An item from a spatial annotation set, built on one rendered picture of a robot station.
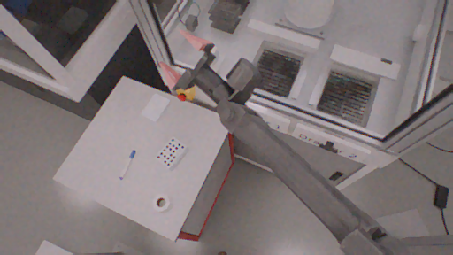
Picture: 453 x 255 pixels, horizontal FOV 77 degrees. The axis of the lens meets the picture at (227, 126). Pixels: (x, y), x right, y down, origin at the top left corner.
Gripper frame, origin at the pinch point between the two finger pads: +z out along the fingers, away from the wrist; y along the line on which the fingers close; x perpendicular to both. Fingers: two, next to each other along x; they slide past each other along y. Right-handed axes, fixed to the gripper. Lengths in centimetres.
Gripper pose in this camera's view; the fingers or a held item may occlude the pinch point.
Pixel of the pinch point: (172, 49)
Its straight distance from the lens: 73.8
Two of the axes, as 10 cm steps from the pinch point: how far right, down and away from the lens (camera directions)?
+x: 3.0, -3.1, 9.0
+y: -6.0, 6.7, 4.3
